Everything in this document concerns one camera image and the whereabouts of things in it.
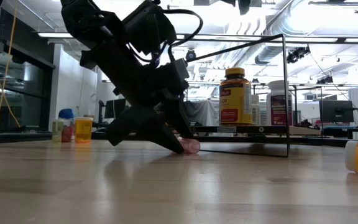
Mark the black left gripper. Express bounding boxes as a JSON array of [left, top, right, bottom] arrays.
[[79, 34, 195, 155]]

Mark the pink pill vial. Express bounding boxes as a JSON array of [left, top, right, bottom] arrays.
[[177, 138, 201, 156]]

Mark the amber bottle yellow cap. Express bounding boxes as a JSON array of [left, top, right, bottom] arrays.
[[218, 67, 254, 126]]

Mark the blue-capped clear bottle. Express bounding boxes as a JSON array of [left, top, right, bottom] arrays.
[[58, 108, 76, 143]]

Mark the white bottle blue label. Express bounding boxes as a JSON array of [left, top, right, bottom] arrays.
[[251, 95, 262, 126]]

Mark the large white bottle red label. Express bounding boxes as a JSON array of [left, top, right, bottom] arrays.
[[265, 80, 294, 126]]

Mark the white cloth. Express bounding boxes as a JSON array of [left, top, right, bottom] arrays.
[[185, 100, 220, 127]]

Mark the black computer monitor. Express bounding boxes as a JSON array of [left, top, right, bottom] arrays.
[[103, 98, 127, 119], [319, 99, 355, 124]]

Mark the black ceiling spotlight cluster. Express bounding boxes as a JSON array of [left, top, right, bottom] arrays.
[[286, 45, 311, 64], [316, 75, 334, 85]]

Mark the wooden shelf black metal frame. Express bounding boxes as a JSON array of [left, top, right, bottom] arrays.
[[178, 34, 291, 159]]

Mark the black overhead bracket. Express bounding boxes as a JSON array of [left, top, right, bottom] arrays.
[[308, 1, 358, 14]]

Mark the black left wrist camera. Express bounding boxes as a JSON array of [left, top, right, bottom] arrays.
[[122, 1, 177, 56]]

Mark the black metal frame rig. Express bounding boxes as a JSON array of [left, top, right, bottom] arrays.
[[194, 79, 324, 135]]

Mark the black aluminium table frame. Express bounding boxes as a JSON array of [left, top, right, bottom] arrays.
[[0, 132, 358, 152]]

